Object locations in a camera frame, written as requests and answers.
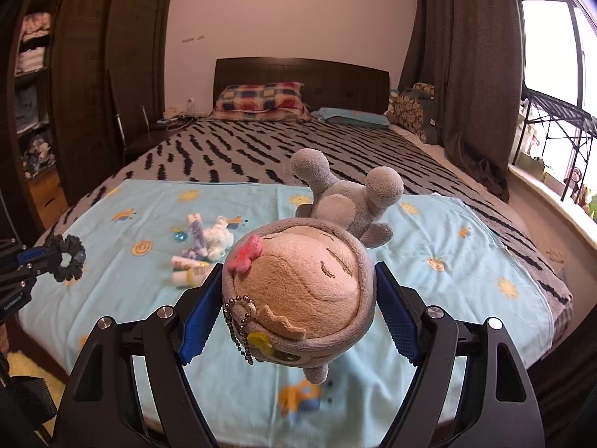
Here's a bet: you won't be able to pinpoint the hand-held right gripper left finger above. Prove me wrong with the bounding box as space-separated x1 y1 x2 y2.
50 262 225 448

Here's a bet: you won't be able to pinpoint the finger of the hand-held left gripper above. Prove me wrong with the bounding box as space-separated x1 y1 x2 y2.
0 266 52 292
19 246 61 269

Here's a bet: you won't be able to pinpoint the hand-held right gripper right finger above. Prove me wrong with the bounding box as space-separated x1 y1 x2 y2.
375 261 546 448

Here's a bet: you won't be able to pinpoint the black hair scrunchie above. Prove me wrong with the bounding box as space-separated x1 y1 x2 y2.
47 234 87 283

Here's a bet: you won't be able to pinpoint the grey plush doll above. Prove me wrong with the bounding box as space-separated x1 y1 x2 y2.
221 148 405 385

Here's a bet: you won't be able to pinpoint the small white plush toy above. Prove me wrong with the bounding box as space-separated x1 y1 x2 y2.
205 216 235 259

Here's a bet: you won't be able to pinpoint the grey striped sock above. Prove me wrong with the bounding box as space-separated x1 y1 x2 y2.
187 214 209 259

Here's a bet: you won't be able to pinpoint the light blue printed sheet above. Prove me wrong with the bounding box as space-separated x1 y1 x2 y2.
19 180 556 435

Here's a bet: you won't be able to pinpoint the blue folded clothes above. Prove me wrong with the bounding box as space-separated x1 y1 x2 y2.
16 85 40 131

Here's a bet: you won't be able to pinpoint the dark metal chair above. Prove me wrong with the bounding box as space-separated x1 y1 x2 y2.
109 70 151 155

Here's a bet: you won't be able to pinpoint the dark nightstand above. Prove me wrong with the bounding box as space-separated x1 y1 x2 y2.
126 112 206 157

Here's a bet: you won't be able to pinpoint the grey black striped blanket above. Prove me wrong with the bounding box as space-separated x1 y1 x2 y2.
32 119 574 318

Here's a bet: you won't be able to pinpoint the dark wooden wardrobe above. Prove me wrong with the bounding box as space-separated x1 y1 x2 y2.
0 0 173 229

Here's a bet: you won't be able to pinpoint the white folded clothes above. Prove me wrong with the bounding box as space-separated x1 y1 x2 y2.
16 49 45 75

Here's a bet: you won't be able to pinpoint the teal pillow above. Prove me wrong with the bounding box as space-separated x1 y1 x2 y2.
312 107 391 129

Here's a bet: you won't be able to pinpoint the brown patterned cushion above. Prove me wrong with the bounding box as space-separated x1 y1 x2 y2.
386 83 439 143

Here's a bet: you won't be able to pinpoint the plush toys on windowsill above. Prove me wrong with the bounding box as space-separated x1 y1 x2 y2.
564 168 584 201

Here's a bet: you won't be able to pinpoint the colourful plaid pillow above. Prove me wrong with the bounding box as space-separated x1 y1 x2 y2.
210 82 311 122

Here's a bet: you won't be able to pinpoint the pink folded clothes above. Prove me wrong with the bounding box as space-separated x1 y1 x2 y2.
22 13 51 40

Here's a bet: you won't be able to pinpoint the brown curtain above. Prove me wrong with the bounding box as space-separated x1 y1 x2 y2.
398 0 525 201

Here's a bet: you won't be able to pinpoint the dark wooden bed headboard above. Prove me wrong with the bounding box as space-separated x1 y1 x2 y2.
213 57 391 113

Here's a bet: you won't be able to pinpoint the black metal rack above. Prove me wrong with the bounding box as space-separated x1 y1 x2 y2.
518 88 597 201

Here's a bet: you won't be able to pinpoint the window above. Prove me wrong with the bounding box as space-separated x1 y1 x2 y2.
520 0 597 113

